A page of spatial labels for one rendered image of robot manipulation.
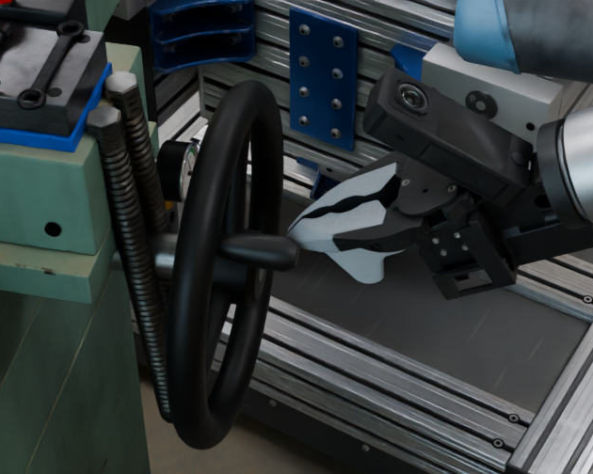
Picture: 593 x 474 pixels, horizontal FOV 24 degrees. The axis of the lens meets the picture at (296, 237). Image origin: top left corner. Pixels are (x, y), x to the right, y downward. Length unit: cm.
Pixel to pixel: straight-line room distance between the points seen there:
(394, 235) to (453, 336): 95
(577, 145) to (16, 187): 39
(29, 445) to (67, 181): 35
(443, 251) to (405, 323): 93
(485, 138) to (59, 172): 29
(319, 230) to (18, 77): 23
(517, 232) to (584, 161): 8
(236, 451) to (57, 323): 76
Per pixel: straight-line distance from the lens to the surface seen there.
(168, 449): 198
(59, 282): 100
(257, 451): 197
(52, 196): 97
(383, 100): 86
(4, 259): 102
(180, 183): 135
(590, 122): 87
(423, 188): 91
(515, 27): 92
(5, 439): 118
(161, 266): 107
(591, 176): 86
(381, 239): 90
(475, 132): 89
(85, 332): 133
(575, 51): 93
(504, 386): 179
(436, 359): 181
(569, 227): 89
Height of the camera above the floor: 157
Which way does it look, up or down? 44 degrees down
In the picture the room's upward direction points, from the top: straight up
